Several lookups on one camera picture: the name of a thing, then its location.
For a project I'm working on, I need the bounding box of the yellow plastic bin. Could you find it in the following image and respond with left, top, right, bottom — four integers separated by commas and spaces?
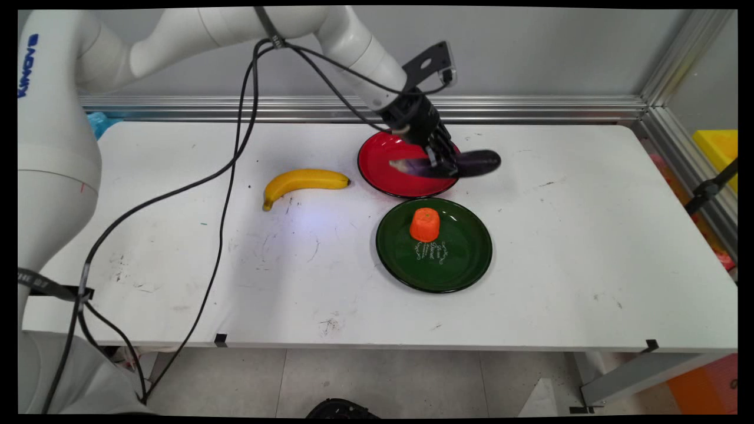
692, 129, 738, 195

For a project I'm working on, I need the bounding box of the yellow banana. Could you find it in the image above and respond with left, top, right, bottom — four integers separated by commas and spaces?
262, 168, 352, 212

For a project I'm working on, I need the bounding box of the grey table leg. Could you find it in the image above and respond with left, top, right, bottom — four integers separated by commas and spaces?
568, 351, 731, 414

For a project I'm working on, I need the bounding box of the black velcro strap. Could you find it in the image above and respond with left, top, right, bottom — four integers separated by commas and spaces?
18, 268, 95, 302

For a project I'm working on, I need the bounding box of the aluminium frame rail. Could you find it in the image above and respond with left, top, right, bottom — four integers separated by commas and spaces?
80, 94, 649, 124
639, 9, 738, 260

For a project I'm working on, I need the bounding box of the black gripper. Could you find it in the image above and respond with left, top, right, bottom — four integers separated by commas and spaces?
378, 87, 462, 177

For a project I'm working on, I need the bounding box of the red enamel plate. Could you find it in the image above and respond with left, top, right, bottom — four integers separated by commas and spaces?
357, 130, 461, 199

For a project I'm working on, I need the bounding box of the black clamp bar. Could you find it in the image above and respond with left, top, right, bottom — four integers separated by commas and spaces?
684, 158, 738, 216

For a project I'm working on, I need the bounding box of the dark purple eggplant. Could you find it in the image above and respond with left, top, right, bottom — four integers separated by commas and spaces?
389, 150, 502, 180

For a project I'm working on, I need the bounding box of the black round floor object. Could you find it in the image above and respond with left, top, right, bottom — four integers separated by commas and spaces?
305, 398, 381, 419

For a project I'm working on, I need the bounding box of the blue plastic bag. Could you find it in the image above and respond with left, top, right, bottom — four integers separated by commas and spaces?
87, 111, 125, 140

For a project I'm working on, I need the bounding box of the orange box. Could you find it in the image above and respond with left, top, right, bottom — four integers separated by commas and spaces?
666, 353, 738, 415

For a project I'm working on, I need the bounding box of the long black cable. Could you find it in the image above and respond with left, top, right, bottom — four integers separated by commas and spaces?
40, 38, 277, 413

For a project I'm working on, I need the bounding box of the green enamel plate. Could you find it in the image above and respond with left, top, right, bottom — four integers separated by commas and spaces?
375, 197, 494, 294

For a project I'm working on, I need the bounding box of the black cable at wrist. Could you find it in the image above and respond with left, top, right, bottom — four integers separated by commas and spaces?
277, 40, 457, 133

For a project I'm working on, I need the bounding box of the orange carrot stump toy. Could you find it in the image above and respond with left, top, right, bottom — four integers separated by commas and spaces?
409, 207, 441, 243

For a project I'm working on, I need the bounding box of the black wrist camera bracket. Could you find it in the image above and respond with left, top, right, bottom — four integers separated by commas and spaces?
402, 40, 458, 95

